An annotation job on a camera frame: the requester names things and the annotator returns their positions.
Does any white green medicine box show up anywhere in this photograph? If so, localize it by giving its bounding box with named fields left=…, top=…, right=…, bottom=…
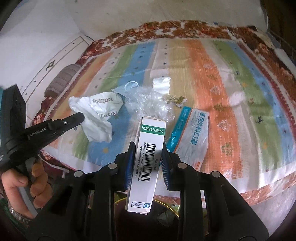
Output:
left=125, top=117, right=166, bottom=215

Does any white printed paper bag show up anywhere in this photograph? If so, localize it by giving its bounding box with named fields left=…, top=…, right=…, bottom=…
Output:
left=68, top=92, right=123, bottom=143

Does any clear plastic bag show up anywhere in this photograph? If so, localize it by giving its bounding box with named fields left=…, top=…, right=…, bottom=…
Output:
left=125, top=86, right=175, bottom=122

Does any silver foil wrapper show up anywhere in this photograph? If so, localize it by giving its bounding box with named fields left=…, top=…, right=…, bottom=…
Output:
left=152, top=77, right=171, bottom=94

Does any brown gold-rimmed trash bin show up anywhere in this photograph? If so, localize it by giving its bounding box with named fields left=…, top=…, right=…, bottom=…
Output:
left=114, top=198, right=179, bottom=241

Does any person's left hand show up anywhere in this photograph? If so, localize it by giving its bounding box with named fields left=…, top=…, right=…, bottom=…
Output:
left=1, top=161, right=53, bottom=219

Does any blue white mask package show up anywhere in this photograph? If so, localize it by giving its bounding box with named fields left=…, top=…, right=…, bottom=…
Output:
left=166, top=106, right=209, bottom=171

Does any grey striped bolster pillow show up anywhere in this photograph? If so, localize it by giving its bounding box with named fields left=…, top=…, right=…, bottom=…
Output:
left=45, top=64, right=81, bottom=98

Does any wrist watch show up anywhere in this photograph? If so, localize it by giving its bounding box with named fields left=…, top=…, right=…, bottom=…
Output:
left=8, top=203, right=31, bottom=225

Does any small crumpled clear wrapper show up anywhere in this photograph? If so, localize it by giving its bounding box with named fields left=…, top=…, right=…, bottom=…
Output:
left=164, top=94, right=187, bottom=108

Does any blue surgical face mask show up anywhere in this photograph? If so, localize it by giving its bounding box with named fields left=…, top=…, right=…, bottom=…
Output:
left=112, top=81, right=139, bottom=96

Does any colourful striped bed cover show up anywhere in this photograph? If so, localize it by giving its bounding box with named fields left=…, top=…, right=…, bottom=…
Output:
left=41, top=39, right=295, bottom=201

